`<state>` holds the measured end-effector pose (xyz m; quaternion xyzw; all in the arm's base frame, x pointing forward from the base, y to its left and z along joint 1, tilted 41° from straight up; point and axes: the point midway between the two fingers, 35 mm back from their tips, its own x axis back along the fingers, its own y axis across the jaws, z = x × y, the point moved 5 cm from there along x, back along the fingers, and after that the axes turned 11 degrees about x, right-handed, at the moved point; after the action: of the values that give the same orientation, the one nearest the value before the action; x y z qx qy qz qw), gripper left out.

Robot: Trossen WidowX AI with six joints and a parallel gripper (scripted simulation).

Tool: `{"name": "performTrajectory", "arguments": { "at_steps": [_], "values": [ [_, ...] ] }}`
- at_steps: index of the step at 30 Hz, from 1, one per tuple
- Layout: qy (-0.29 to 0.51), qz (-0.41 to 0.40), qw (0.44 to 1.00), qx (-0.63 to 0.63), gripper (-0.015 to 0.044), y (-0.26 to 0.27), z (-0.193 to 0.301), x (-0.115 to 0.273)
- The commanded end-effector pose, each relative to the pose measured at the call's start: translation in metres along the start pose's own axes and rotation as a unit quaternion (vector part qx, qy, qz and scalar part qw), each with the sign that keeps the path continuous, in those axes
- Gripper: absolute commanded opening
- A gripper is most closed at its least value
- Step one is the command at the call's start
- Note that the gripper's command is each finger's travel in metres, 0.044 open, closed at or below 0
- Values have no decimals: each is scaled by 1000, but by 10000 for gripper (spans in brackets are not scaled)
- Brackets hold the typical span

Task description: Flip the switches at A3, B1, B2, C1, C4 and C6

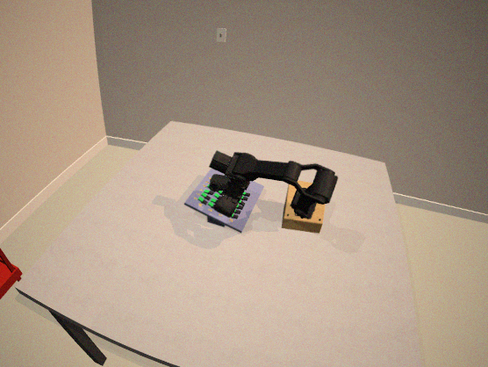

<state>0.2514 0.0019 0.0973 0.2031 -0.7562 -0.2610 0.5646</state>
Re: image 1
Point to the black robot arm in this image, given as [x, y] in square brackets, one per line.
[244, 167]

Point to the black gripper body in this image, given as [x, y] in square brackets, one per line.
[226, 206]

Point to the pale lavender switch panel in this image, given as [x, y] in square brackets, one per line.
[202, 199]

